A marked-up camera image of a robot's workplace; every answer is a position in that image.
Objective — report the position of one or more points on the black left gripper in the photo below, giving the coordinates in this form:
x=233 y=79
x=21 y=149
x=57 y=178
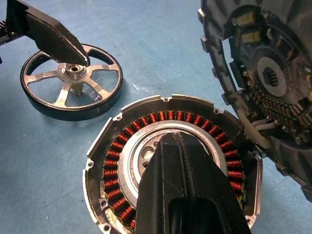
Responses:
x=5 y=36

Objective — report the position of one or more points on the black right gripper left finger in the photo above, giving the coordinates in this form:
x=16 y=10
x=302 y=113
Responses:
x=161 y=190

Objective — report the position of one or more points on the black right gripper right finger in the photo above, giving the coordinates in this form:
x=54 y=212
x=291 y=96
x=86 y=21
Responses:
x=209 y=195

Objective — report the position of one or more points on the grey tape roll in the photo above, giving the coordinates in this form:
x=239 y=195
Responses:
x=111 y=162

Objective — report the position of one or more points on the silver spoked rotor black rim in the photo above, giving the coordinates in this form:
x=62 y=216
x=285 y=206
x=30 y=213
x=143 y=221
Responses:
x=73 y=113

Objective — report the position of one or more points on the blue table cover sheet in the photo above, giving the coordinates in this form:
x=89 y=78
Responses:
x=146 y=48

